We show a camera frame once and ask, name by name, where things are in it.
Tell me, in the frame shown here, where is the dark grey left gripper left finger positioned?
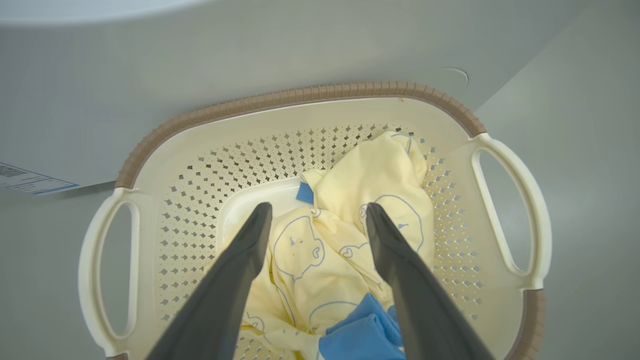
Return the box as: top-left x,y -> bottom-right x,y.
145,202 -> 274,360

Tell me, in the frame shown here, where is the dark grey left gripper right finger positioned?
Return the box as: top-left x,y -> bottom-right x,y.
366,202 -> 496,360

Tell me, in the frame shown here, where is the pale yellow blue-print garment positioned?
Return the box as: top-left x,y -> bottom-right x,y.
235,131 -> 436,360

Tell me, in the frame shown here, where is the cream perforated laundry basket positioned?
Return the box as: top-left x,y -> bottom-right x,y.
77,81 -> 553,360

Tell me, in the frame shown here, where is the white front-load washing machine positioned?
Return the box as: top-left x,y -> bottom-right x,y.
0,0 -> 592,197

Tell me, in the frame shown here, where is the blue cloth garment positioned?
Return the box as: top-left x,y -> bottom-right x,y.
318,292 -> 407,360

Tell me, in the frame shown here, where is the white blue-bordered washer label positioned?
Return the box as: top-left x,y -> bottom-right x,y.
0,162 -> 80,196

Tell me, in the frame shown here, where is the round washer filter cover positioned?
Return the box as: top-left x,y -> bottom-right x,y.
440,67 -> 470,87

